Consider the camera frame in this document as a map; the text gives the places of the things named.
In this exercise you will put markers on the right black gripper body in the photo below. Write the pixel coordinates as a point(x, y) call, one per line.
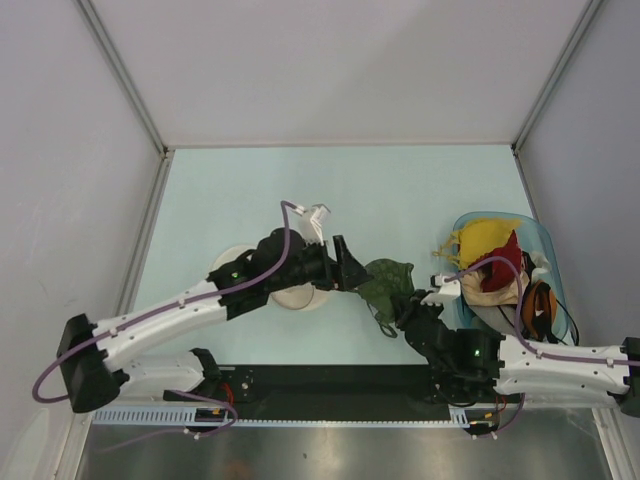
point(415, 308)

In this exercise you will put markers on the red lace garment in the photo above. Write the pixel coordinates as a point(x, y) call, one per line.
point(497, 274)

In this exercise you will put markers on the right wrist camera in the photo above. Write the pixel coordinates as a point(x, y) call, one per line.
point(444, 288)

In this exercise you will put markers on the orange black garment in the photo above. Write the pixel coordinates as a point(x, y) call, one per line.
point(538, 312)

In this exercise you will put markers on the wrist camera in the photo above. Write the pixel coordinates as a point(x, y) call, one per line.
point(444, 288)
point(310, 222)

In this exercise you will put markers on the translucent blue plastic basket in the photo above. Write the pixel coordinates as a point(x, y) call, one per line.
point(535, 240)

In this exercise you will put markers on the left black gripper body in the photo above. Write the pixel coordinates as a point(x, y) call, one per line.
point(311, 266)

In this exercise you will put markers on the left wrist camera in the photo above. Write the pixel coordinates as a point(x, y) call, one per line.
point(310, 222)

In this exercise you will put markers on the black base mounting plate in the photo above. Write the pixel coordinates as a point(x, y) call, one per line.
point(363, 387)

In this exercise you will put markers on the white slotted cable duct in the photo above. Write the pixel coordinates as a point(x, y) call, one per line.
point(192, 417)

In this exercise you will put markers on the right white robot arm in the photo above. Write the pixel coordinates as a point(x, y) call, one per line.
point(469, 363)

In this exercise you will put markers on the round beige mesh laundry bag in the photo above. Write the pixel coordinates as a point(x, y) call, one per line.
point(298, 298)

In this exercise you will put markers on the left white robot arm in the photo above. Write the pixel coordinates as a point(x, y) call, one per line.
point(107, 359)

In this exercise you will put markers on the beige garment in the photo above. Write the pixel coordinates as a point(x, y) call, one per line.
point(474, 295)

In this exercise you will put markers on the yellow garment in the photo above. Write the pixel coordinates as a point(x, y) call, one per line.
point(477, 238)

